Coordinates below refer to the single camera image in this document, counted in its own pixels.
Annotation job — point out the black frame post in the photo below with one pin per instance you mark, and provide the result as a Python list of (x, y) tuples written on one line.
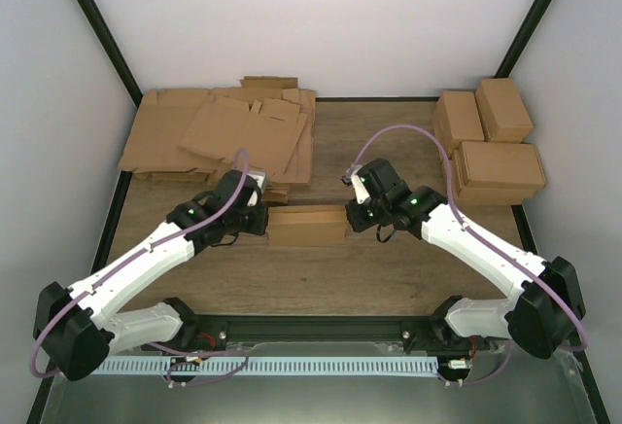
[(522, 37), (108, 43)]

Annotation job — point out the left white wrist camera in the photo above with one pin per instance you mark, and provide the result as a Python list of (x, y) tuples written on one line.
[(258, 185)]

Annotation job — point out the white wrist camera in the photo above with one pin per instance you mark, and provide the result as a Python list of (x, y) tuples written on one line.
[(353, 179), (258, 185)]

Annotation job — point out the right black frame post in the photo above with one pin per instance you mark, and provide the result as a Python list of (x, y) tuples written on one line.
[(522, 37)]

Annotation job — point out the light blue slotted cable duct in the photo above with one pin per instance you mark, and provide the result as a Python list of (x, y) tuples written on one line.
[(276, 366)]

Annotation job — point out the folded box front top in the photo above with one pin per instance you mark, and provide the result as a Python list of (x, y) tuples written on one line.
[(487, 165)]

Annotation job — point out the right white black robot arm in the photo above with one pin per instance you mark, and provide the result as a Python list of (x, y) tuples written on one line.
[(542, 299)]

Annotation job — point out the folded box back right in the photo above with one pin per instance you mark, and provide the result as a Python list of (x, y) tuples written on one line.
[(503, 114)]

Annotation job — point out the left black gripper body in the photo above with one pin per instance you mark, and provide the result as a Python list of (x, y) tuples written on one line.
[(257, 227)]

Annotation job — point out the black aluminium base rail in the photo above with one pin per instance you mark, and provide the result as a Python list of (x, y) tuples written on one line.
[(217, 332)]

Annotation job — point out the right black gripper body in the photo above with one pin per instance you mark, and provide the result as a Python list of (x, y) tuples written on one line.
[(362, 223)]

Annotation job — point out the folded box front bottom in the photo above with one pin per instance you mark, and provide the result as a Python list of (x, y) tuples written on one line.
[(464, 195)]

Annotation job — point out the stack of flat cardboard sheets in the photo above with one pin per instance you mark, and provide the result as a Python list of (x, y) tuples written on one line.
[(192, 134)]

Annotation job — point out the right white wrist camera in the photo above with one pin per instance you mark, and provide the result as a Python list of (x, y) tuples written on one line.
[(353, 179)]

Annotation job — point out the cardboard box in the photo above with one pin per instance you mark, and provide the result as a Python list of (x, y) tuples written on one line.
[(306, 225)]

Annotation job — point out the left black frame post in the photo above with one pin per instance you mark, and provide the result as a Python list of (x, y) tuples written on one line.
[(108, 43)]

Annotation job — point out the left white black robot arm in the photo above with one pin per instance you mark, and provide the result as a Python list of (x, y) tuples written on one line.
[(80, 326)]

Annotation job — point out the folded box back middle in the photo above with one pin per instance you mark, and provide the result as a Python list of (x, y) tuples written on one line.
[(456, 119)]

